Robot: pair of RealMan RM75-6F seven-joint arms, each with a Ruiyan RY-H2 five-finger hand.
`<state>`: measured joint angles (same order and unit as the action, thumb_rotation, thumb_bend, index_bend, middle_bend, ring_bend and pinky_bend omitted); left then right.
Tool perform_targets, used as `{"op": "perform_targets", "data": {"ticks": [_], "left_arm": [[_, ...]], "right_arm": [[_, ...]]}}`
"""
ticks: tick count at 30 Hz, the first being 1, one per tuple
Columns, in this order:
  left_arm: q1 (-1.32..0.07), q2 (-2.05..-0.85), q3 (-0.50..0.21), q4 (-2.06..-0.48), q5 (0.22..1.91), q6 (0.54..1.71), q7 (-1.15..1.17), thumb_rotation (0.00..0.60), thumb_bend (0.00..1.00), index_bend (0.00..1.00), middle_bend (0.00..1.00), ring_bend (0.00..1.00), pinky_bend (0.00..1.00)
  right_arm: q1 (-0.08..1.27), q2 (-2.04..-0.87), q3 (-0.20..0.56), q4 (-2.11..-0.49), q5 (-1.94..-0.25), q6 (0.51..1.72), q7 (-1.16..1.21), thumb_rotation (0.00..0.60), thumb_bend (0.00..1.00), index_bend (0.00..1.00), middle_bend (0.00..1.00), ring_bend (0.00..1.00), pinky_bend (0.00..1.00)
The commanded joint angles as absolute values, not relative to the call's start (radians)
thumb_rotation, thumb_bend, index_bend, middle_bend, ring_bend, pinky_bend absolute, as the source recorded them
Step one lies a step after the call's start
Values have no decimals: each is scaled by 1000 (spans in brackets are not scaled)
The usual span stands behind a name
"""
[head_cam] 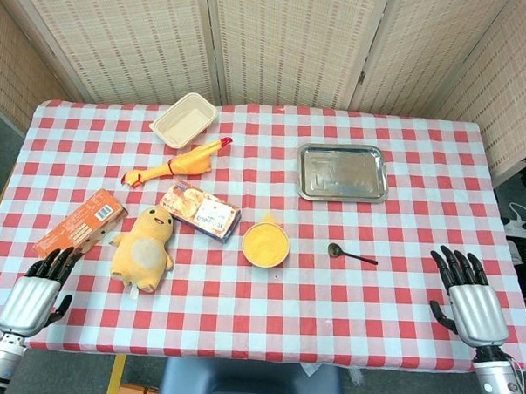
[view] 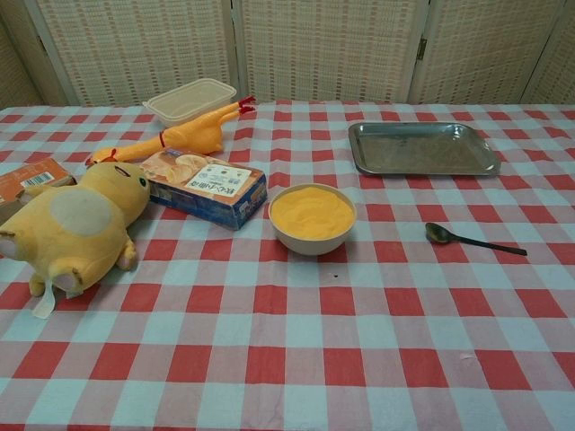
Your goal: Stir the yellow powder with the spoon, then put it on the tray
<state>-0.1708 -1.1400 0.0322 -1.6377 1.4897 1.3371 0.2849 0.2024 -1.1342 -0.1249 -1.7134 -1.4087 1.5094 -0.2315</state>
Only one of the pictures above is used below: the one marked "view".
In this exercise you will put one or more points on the black spoon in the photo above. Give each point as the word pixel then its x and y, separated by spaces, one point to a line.
pixel 438 233

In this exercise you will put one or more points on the off-white bowl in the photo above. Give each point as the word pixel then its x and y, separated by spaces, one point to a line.
pixel 310 246

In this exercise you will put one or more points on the steel tray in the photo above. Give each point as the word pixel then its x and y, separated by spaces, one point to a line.
pixel 418 148

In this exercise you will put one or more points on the yellow powder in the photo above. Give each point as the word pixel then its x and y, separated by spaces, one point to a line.
pixel 310 211

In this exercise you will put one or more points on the blue orange food box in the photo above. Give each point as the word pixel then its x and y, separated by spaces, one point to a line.
pixel 211 197

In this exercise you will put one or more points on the red white checkered tablecloth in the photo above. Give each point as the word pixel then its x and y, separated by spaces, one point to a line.
pixel 287 336

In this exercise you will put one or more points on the yellow rubber chicken toy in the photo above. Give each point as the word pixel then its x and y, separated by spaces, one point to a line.
pixel 197 132

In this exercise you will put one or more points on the beige plastic food container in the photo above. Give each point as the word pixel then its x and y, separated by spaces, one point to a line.
pixel 179 111

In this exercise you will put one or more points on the woven folding screen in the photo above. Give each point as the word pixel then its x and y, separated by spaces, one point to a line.
pixel 314 45

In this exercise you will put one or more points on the metal screen hinge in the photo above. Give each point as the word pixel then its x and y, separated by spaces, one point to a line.
pixel 421 48

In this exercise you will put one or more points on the yellow plush toy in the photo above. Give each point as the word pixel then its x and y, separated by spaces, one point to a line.
pixel 67 233

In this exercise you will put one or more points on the orange cardboard box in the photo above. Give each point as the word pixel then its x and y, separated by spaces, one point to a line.
pixel 36 173

